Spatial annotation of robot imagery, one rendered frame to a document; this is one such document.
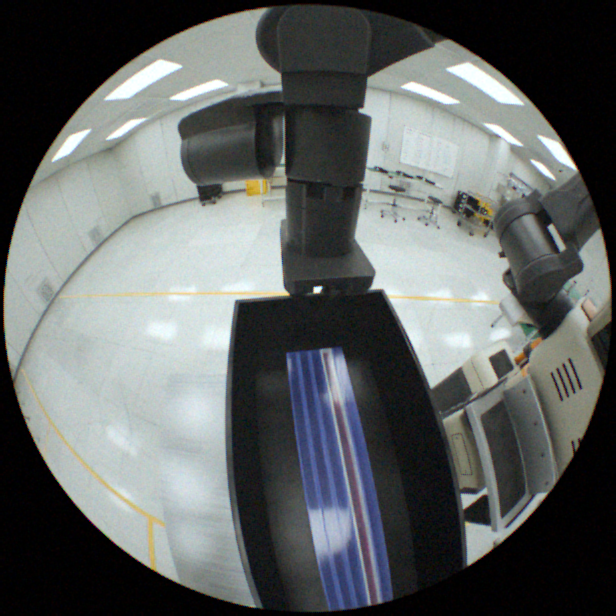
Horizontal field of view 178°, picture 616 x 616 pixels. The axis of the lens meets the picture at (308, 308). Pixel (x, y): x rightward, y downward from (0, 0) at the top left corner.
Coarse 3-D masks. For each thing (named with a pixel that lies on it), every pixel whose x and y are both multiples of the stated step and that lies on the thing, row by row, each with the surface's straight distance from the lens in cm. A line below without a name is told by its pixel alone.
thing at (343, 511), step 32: (320, 352) 25; (320, 384) 23; (320, 416) 22; (352, 416) 22; (320, 448) 21; (352, 448) 22; (320, 480) 22; (352, 480) 22; (320, 512) 22; (352, 512) 23; (320, 544) 24; (352, 544) 25; (384, 544) 26; (352, 576) 27; (384, 576) 29; (352, 608) 32
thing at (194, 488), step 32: (192, 384) 59; (224, 384) 55; (192, 416) 56; (224, 416) 52; (160, 448) 62; (192, 448) 55; (224, 448) 51; (160, 480) 62; (192, 480) 56; (224, 480) 52; (192, 512) 59; (224, 512) 54; (192, 544) 63; (224, 544) 58; (192, 576) 71; (224, 576) 65
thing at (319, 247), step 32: (288, 192) 14; (352, 192) 14; (288, 224) 15; (320, 224) 13; (352, 224) 15; (288, 256) 15; (320, 256) 15; (352, 256) 15; (288, 288) 13; (352, 288) 14
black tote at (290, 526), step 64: (256, 320) 23; (320, 320) 24; (384, 320) 23; (256, 384) 27; (384, 384) 26; (256, 448) 24; (384, 448) 27; (448, 448) 19; (256, 512) 21; (384, 512) 28; (448, 512) 22; (256, 576) 20; (320, 576) 31; (448, 576) 29
